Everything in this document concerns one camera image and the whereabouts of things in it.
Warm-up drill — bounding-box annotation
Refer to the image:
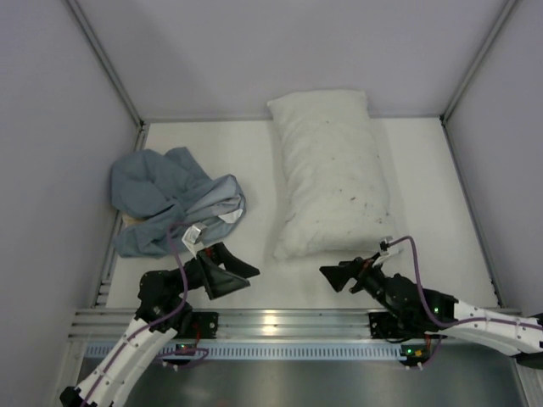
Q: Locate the white pillow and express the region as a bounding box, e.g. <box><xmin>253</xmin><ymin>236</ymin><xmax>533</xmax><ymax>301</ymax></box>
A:
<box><xmin>267</xmin><ymin>89</ymin><xmax>396</xmax><ymax>259</ymax></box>

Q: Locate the blue pillowcase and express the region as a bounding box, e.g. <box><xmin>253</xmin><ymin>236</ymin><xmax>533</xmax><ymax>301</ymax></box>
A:
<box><xmin>110</xmin><ymin>148</ymin><xmax>246</xmax><ymax>259</ymax></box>

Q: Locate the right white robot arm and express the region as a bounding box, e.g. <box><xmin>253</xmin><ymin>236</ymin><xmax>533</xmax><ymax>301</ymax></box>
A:
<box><xmin>319</xmin><ymin>252</ymin><xmax>542</xmax><ymax>370</ymax></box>

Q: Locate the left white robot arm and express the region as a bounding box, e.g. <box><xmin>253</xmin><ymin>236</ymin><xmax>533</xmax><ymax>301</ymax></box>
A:
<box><xmin>59</xmin><ymin>243</ymin><xmax>260</xmax><ymax>406</ymax></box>

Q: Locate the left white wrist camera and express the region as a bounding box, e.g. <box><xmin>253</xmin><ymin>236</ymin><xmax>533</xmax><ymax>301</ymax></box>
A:
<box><xmin>182</xmin><ymin>223</ymin><xmax>207</xmax><ymax>257</ymax></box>

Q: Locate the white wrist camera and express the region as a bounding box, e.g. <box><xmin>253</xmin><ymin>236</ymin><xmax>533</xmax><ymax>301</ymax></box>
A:
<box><xmin>182</xmin><ymin>223</ymin><xmax>207</xmax><ymax>257</ymax></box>
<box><xmin>373</xmin><ymin>237</ymin><xmax>401</xmax><ymax>266</ymax></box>

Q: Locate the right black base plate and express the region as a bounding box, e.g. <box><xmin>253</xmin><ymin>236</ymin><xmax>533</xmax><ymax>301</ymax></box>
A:
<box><xmin>368</xmin><ymin>311</ymin><xmax>427</xmax><ymax>343</ymax></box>

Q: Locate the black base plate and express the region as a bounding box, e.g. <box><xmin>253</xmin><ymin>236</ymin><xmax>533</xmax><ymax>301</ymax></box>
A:
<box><xmin>368</xmin><ymin>311</ymin><xmax>427</xmax><ymax>343</ymax></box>
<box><xmin>176</xmin><ymin>311</ymin><xmax>219</xmax><ymax>340</ymax></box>

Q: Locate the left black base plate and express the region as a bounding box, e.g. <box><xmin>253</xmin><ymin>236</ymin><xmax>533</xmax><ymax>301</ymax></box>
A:
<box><xmin>176</xmin><ymin>311</ymin><xmax>219</xmax><ymax>340</ymax></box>

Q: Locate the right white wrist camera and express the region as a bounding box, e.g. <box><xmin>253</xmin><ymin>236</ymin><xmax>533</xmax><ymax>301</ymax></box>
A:
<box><xmin>373</xmin><ymin>237</ymin><xmax>401</xmax><ymax>266</ymax></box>

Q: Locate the left aluminium frame post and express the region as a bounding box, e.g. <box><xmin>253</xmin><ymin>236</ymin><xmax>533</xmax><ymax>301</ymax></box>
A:
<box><xmin>62</xmin><ymin>0</ymin><xmax>147</xmax><ymax>308</ymax></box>

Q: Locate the aluminium frame post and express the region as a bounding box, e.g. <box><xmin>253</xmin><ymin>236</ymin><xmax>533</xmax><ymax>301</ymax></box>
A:
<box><xmin>439</xmin><ymin>0</ymin><xmax>523</xmax><ymax>126</ymax></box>
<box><xmin>62</xmin><ymin>0</ymin><xmax>147</xmax><ymax>308</ymax></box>

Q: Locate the aluminium mounting rail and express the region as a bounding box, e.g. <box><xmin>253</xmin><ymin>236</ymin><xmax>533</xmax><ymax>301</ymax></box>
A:
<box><xmin>68</xmin><ymin>309</ymin><xmax>382</xmax><ymax>342</ymax></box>

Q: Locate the slotted grey cable duct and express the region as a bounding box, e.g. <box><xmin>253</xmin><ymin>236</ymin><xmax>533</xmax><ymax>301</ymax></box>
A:
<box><xmin>84</xmin><ymin>342</ymin><xmax>429</xmax><ymax>360</ymax></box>

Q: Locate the right aluminium frame post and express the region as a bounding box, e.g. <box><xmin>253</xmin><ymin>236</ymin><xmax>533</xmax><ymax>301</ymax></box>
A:
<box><xmin>439</xmin><ymin>0</ymin><xmax>523</xmax><ymax>126</ymax></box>

